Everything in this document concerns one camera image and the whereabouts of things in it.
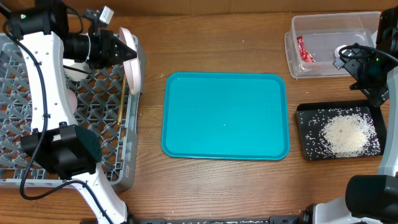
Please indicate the clear plastic bin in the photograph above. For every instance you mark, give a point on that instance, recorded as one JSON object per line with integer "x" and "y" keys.
{"x": 334, "y": 30}

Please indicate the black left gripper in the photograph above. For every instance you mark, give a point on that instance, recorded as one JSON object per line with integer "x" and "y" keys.
{"x": 106, "y": 48}

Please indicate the white plate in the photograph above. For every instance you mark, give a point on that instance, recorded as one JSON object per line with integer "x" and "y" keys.
{"x": 132, "y": 67}

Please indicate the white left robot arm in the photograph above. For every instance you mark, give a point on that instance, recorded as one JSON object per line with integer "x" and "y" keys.
{"x": 57, "y": 142}

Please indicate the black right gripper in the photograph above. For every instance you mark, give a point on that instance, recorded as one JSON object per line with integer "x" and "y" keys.
{"x": 351, "y": 61}

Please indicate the blue serving tray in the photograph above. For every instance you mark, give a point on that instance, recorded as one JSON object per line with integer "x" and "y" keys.
{"x": 239, "y": 116}

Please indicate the pink cup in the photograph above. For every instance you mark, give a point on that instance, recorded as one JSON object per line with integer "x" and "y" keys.
{"x": 72, "y": 101}

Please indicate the black plastic tray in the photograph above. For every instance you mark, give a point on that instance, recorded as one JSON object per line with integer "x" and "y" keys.
{"x": 376, "y": 114}

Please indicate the pile of rice grains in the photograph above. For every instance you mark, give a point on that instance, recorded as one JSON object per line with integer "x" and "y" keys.
{"x": 337, "y": 133}

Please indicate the grey dishwasher rack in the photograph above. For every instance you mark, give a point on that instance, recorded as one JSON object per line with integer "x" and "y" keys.
{"x": 98, "y": 98}

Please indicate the white tissue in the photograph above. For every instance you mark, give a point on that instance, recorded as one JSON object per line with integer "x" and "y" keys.
{"x": 339, "y": 51}

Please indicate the red snack wrapper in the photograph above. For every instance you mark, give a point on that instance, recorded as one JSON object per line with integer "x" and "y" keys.
{"x": 305, "y": 55}

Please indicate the wooden chopstick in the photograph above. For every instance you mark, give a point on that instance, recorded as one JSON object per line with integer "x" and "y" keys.
{"x": 121, "y": 108}

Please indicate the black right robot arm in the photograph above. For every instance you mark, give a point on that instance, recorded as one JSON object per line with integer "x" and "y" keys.
{"x": 370, "y": 198}

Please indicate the white paper cup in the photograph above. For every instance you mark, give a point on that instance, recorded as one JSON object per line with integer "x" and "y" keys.
{"x": 76, "y": 71}

